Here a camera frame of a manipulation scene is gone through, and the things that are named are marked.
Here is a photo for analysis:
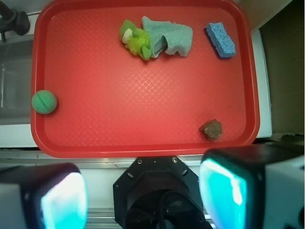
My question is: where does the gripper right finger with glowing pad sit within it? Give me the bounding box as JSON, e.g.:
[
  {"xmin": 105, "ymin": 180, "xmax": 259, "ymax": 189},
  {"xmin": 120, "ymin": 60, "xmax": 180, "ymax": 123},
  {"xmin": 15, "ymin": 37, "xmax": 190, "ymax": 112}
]
[{"xmin": 199, "ymin": 142, "xmax": 305, "ymax": 229}]

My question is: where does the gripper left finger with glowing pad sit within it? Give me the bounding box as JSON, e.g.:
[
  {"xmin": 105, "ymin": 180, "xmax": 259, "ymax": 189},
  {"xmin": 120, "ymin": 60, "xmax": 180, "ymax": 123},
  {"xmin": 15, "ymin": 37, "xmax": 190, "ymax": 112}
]
[{"xmin": 0, "ymin": 163, "xmax": 89, "ymax": 229}]

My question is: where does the brown rock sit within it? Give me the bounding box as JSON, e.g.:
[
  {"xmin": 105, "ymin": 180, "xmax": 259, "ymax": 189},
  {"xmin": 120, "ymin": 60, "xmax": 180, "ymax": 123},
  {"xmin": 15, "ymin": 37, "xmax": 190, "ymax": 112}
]
[{"xmin": 199, "ymin": 119, "xmax": 223, "ymax": 140}]

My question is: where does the green textured ball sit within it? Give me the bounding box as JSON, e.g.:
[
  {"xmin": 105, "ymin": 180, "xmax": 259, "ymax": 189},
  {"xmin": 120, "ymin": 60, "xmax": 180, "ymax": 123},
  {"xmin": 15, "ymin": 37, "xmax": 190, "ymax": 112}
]
[{"xmin": 31, "ymin": 90, "xmax": 57, "ymax": 115}]

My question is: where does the red plastic tray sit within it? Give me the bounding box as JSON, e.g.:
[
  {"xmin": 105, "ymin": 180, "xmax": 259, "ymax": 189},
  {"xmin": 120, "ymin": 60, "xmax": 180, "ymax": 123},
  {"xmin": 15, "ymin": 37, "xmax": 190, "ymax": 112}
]
[{"xmin": 30, "ymin": 0, "xmax": 260, "ymax": 158}]

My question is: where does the blue sponge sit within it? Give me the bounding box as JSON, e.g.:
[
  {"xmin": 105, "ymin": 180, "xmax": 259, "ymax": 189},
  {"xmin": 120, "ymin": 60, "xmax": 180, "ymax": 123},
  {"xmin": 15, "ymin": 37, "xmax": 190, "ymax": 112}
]
[{"xmin": 205, "ymin": 22, "xmax": 236, "ymax": 59}]

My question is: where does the teal knitted cloth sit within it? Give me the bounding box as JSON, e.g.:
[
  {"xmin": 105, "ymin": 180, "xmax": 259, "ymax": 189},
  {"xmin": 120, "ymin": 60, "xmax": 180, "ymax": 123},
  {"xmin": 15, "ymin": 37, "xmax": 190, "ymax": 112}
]
[{"xmin": 142, "ymin": 16, "xmax": 193, "ymax": 58}]

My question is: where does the green plush toy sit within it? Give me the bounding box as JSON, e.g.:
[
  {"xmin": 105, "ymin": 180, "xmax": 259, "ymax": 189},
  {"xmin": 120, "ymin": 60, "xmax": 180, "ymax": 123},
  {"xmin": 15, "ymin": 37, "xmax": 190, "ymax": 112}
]
[{"xmin": 119, "ymin": 20, "xmax": 152, "ymax": 61}]

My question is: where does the black clamp knob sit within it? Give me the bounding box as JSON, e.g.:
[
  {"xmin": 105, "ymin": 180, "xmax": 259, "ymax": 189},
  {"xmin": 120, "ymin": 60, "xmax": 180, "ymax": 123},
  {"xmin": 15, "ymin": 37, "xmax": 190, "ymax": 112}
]
[{"xmin": 0, "ymin": 1, "xmax": 31, "ymax": 42}]

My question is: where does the black octagonal mount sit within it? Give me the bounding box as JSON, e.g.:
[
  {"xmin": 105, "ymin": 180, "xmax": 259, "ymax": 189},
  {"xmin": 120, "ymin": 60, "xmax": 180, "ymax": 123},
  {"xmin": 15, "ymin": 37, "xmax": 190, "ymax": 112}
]
[{"xmin": 113, "ymin": 156, "xmax": 212, "ymax": 229}]

